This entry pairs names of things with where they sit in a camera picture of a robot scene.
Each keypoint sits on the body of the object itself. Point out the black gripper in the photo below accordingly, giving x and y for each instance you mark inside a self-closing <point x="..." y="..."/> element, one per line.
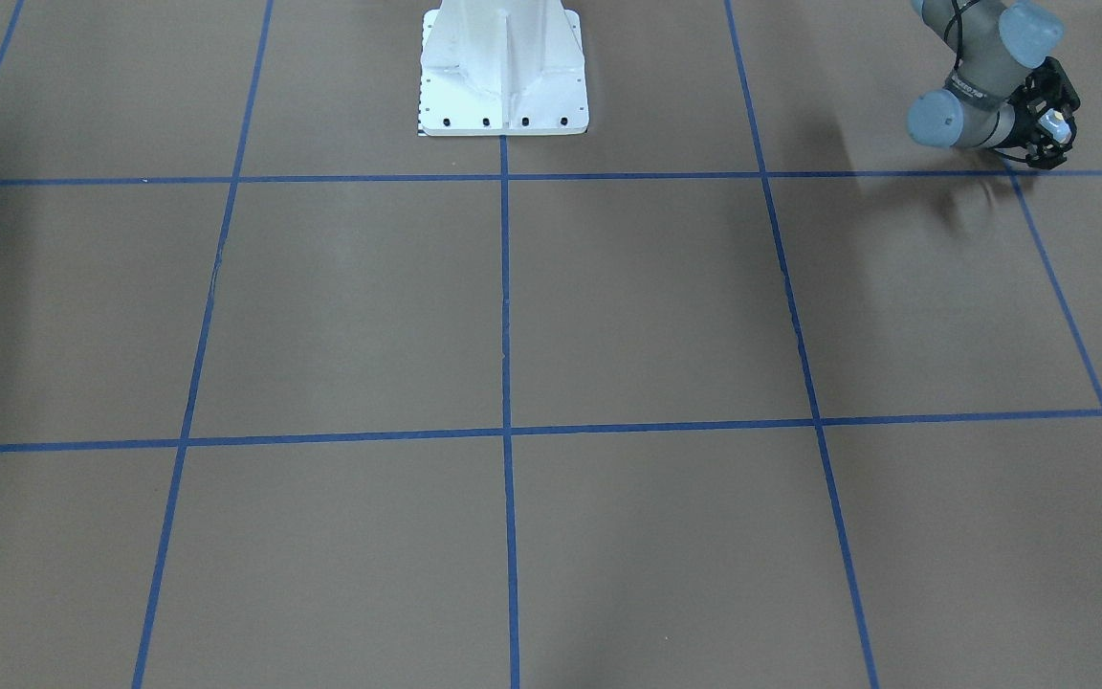
<point x="1030" y="112"/>

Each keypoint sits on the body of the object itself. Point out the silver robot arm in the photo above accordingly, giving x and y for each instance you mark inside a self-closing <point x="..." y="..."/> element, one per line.
<point x="1005" y="93"/>

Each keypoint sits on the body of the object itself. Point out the brown paper table cover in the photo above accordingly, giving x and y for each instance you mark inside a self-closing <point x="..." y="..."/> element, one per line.
<point x="740" y="389"/>

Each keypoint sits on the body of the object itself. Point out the white central pedestal column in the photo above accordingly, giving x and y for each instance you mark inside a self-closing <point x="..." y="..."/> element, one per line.
<point x="502" y="68"/>

